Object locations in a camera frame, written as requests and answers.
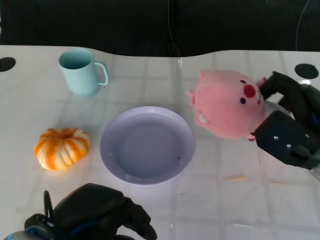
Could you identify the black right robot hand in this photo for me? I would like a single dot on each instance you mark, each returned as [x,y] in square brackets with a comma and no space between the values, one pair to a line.
[295,135]

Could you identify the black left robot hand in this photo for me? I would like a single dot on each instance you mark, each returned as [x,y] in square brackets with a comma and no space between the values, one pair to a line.
[92,210]

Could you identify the pink plush doll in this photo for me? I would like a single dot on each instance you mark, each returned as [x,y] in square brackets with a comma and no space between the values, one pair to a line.
[225,107]

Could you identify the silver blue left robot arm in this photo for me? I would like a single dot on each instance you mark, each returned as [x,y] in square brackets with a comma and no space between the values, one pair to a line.
[17,236]

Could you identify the lavender round plate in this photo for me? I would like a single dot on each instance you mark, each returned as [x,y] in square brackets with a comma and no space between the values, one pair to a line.
[147,147]

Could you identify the black table grommet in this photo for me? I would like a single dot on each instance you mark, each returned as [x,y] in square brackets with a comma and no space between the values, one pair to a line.
[306,71]
[6,64]

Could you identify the orange white striped pumpkin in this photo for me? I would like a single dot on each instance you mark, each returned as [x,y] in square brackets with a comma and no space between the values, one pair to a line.
[61,150]

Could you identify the small yellow scrap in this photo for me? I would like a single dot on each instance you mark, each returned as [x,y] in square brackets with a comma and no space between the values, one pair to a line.
[236,178]

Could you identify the light teal mug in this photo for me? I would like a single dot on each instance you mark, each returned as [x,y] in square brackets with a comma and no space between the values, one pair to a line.
[81,77]

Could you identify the black backdrop cloth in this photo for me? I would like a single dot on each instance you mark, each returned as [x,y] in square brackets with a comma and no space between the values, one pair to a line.
[100,22]

